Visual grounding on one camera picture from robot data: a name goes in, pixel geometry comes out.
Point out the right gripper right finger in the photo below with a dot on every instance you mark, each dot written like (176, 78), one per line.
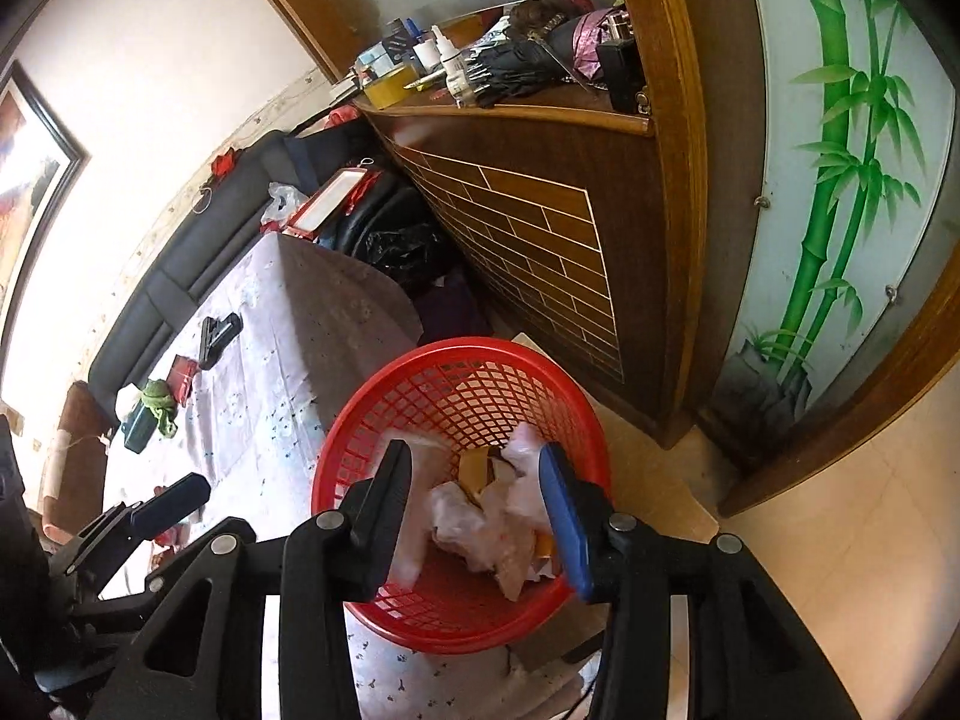
(578, 512)

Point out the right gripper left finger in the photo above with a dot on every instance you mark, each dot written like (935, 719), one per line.
(376, 508)

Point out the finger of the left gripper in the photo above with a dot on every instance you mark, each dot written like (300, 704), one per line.
(167, 509)

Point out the clear plastic bag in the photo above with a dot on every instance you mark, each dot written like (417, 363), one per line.
(483, 505)

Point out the wooden stool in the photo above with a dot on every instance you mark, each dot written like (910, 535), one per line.
(645, 483)

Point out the dark green tissue box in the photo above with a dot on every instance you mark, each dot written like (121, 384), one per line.
(141, 422)

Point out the green crumpled bag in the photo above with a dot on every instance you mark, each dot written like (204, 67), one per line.
(157, 398)

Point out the floral lilac tablecloth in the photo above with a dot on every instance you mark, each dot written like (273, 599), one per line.
(315, 326)

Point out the red packet near tissue box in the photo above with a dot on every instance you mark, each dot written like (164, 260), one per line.
(180, 377)

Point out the brown armchair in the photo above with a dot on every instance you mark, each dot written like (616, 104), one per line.
(72, 489)

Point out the red plastic mesh basket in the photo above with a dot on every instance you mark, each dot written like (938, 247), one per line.
(468, 392)

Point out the black folded object on table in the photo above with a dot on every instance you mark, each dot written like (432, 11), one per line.
(215, 335)

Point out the black bag beside sofa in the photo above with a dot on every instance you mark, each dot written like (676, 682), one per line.
(387, 223)

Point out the white plastic bag on sofa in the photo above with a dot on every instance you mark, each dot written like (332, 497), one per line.
(284, 200)

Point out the red framed white box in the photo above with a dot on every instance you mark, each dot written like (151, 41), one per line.
(340, 193)

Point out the black leather sofa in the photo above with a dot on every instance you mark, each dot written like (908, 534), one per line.
(208, 243)

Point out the wooden brick-pattern cabinet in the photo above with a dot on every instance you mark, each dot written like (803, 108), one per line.
(620, 242)

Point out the yellow tape roll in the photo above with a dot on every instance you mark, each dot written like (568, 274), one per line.
(388, 90)

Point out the white dropper bottle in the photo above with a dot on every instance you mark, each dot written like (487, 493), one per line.
(455, 67)

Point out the black folded umbrella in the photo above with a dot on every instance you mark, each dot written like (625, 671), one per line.
(516, 68)

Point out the pink patterned umbrella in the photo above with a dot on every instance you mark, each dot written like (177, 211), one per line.
(590, 31)

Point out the bamboo painted glass panel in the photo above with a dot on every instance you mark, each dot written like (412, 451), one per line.
(860, 123)

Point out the framed wall picture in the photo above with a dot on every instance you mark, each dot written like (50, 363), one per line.
(40, 162)

